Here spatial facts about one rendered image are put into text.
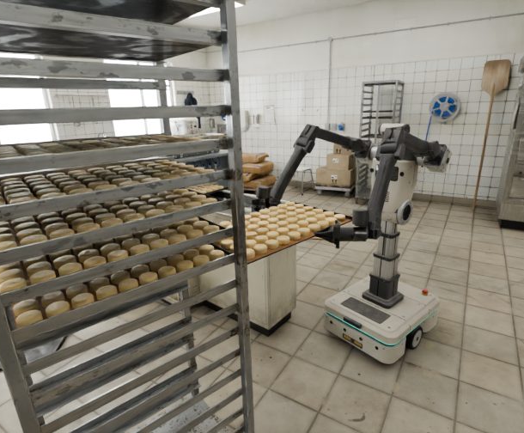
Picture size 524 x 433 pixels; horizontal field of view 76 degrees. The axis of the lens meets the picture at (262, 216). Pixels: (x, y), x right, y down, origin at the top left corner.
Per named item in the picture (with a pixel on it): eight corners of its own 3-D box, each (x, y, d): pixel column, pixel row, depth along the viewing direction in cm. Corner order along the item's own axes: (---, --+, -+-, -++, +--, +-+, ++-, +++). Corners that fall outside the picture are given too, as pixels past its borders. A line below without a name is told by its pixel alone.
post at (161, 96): (197, 395, 170) (155, 17, 118) (199, 399, 168) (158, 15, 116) (191, 399, 169) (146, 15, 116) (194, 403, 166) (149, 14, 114)
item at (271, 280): (199, 307, 269) (189, 198, 241) (229, 289, 294) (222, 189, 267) (269, 341, 227) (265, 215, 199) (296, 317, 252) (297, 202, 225)
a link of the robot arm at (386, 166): (406, 147, 144) (382, 149, 152) (401, 140, 140) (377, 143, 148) (382, 242, 135) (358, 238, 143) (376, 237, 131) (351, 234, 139)
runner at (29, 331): (236, 257, 111) (235, 248, 110) (241, 259, 109) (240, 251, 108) (-4, 343, 72) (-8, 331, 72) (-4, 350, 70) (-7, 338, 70)
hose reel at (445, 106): (451, 167, 513) (462, 91, 480) (450, 169, 500) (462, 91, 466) (422, 166, 535) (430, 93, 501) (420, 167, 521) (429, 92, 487)
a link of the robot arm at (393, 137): (402, 121, 139) (379, 124, 147) (399, 154, 140) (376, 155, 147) (440, 142, 170) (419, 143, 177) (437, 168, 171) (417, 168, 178)
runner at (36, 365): (238, 281, 114) (237, 273, 113) (242, 283, 112) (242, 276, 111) (7, 376, 75) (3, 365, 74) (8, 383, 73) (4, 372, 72)
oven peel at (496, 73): (460, 209, 494) (484, 60, 453) (460, 209, 498) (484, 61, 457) (484, 211, 479) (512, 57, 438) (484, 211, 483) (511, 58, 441)
